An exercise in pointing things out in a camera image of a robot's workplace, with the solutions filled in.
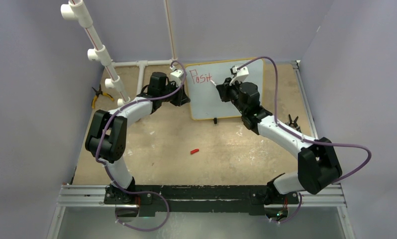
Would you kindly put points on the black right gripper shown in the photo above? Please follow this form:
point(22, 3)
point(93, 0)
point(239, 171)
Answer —
point(225, 88)

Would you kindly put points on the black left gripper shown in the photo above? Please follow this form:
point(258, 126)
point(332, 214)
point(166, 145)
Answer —
point(181, 98)

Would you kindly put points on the yellow-framed whiteboard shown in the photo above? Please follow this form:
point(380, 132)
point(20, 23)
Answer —
point(205, 102)

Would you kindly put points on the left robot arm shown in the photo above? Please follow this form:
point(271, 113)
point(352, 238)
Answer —
point(106, 139)

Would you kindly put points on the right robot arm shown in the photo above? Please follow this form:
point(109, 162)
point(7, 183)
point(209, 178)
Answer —
point(318, 165)

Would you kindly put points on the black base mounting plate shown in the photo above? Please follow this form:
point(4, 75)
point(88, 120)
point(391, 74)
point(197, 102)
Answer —
point(256, 200)

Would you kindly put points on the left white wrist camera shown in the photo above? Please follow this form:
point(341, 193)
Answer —
point(176, 76)

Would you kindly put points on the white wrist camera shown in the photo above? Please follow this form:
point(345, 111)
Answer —
point(239, 74)
point(176, 76)

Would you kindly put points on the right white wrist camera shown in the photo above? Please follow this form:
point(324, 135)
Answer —
point(239, 74)

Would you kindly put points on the green-handled pliers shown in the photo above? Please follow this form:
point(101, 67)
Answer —
point(293, 123)

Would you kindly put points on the yellow-handled pliers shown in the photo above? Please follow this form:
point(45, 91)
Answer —
point(99, 92)

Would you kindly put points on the white PVC pipe frame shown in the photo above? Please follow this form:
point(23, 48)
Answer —
point(128, 37)

